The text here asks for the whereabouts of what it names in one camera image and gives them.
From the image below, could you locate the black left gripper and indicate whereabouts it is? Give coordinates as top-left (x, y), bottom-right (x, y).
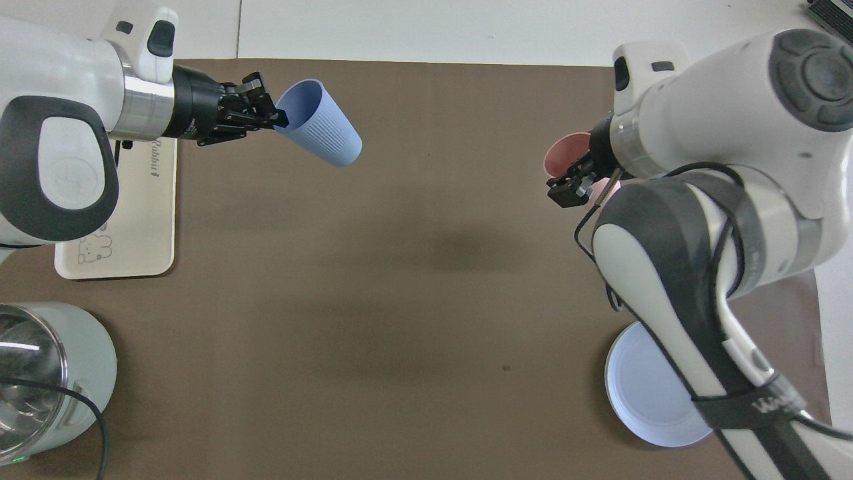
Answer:
top-left (163, 63), bottom-right (291, 147)

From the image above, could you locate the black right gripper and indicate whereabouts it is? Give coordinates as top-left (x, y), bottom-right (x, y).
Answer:
top-left (546, 115), bottom-right (632, 209)

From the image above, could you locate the pink cup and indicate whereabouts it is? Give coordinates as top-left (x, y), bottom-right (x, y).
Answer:
top-left (544, 132), bottom-right (624, 195)

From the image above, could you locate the blue ribbed cup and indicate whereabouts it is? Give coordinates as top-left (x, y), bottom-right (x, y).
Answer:
top-left (273, 79), bottom-right (363, 168)

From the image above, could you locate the cream tray with bear print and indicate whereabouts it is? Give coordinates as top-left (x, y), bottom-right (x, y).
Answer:
top-left (54, 137), bottom-right (178, 281)

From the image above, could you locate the brown table mat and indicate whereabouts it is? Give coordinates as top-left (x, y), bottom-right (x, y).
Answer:
top-left (0, 59), bottom-right (834, 480)

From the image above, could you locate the dark grey ribbed device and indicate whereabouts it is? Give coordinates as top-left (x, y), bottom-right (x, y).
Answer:
top-left (803, 0), bottom-right (853, 35)

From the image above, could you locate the pale green metal pot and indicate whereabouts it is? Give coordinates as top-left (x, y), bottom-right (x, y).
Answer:
top-left (0, 302), bottom-right (119, 465)

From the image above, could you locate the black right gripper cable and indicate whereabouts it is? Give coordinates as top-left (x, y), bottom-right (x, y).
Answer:
top-left (573, 163), bottom-right (853, 442)

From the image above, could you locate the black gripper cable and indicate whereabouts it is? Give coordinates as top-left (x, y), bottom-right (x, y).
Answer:
top-left (573, 163), bottom-right (853, 442)
top-left (0, 376), bottom-right (109, 480)

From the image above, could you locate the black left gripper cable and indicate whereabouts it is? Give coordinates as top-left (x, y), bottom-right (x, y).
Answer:
top-left (0, 376), bottom-right (109, 480)

